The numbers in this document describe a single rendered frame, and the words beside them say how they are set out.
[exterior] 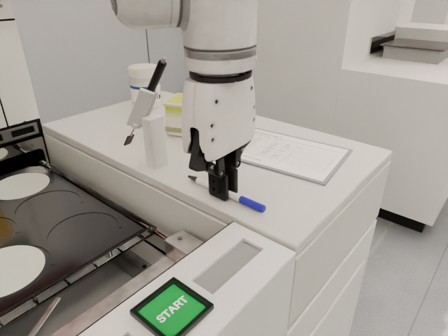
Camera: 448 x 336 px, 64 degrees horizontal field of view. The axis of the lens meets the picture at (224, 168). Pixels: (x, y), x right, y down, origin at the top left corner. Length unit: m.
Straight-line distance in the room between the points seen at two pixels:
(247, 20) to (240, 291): 0.28
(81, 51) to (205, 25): 2.23
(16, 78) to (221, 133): 0.51
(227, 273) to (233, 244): 0.04
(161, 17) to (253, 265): 0.27
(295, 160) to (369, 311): 1.20
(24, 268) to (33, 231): 0.08
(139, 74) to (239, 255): 0.55
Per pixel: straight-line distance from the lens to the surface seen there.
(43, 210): 0.67
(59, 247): 0.57
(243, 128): 0.46
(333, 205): 0.51
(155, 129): 0.57
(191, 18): 0.39
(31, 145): 0.86
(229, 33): 0.39
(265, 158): 0.61
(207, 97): 0.41
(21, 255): 0.58
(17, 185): 0.77
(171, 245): 0.52
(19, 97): 0.84
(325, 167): 0.60
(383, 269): 1.96
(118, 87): 2.78
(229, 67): 0.40
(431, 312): 1.84
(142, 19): 0.39
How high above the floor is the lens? 1.24
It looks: 28 degrees down
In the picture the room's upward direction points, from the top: straight up
